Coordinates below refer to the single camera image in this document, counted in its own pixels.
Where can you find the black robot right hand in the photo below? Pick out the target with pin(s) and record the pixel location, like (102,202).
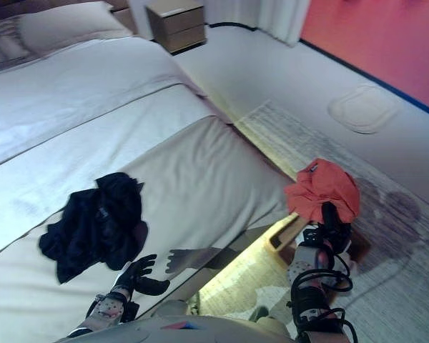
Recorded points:
(334,228)

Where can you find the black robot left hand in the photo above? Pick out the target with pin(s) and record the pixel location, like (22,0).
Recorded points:
(136,277)

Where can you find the orange garment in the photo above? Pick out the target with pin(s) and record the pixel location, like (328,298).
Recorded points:
(325,186)

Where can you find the black garment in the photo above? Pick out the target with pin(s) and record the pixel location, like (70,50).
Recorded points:
(93,225)

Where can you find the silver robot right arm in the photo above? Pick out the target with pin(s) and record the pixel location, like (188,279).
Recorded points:
(307,286)

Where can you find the taupe bed cover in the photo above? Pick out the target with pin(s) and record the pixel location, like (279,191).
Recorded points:
(193,171)

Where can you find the grey robot left leg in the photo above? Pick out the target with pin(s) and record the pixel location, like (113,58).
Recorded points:
(175,309)

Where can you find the grey robot torso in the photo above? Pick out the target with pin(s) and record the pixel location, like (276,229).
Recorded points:
(171,330)

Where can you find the white rounded floor tray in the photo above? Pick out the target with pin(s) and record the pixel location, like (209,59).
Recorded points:
(364,109)

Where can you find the white duvet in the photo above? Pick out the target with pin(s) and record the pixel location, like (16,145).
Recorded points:
(75,100)

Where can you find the light sheer curtain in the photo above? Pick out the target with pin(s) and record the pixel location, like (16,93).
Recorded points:
(282,19)

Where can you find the wooden two-drawer nightstand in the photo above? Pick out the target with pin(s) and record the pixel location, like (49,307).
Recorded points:
(177,25)

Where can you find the large grey pillow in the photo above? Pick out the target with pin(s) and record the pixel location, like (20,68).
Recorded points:
(68,26)

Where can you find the patterned grey cushion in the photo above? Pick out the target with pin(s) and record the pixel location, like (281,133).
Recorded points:
(1,41)

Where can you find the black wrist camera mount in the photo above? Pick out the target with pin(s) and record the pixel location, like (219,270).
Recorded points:
(311,237)

